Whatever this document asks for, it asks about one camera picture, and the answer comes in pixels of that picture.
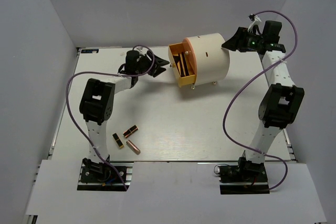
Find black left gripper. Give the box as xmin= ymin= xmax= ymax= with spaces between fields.
xmin=135 ymin=50 xmax=170 ymax=78

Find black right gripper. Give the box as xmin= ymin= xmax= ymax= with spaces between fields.
xmin=221 ymin=27 xmax=265 ymax=52

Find thin black makeup brush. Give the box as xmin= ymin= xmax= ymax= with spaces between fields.
xmin=178 ymin=54 xmax=185 ymax=77

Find cream round drawer organizer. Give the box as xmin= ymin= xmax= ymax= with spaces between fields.
xmin=188 ymin=33 xmax=230 ymax=86

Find copper black lipstick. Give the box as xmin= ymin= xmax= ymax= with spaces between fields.
xmin=123 ymin=125 xmax=139 ymax=138

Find rose gold lipstick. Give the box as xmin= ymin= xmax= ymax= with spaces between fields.
xmin=126 ymin=140 xmax=141 ymax=155

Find black gold lipstick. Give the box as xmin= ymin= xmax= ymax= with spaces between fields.
xmin=112 ymin=133 xmax=124 ymax=149

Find brown fan makeup brush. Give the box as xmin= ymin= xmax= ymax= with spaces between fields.
xmin=173 ymin=54 xmax=182 ymax=75

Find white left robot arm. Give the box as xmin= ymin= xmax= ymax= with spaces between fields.
xmin=79 ymin=49 xmax=169 ymax=182

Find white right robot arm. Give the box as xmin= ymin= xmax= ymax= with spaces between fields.
xmin=222 ymin=20 xmax=305 ymax=182

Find blue table sticker left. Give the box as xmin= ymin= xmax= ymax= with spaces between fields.
xmin=81 ymin=49 xmax=99 ymax=54

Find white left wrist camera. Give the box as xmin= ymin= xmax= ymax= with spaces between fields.
xmin=134 ymin=47 xmax=143 ymax=53

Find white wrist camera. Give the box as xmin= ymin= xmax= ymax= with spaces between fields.
xmin=248 ymin=14 xmax=261 ymax=33
xmin=134 ymin=47 xmax=143 ymax=53

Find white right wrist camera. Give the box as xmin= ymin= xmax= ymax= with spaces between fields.
xmin=248 ymin=14 xmax=261 ymax=33

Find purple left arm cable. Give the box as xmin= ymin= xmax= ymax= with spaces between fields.
xmin=65 ymin=46 xmax=155 ymax=191

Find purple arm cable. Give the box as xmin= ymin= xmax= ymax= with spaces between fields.
xmin=65 ymin=46 xmax=155 ymax=191
xmin=214 ymin=10 xmax=299 ymax=190

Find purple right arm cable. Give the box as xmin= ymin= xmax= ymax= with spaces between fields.
xmin=214 ymin=10 xmax=299 ymax=190

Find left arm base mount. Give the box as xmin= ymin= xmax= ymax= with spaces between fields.
xmin=77 ymin=158 xmax=134 ymax=191

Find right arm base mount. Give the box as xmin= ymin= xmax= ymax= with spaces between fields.
xmin=214 ymin=164 xmax=270 ymax=195

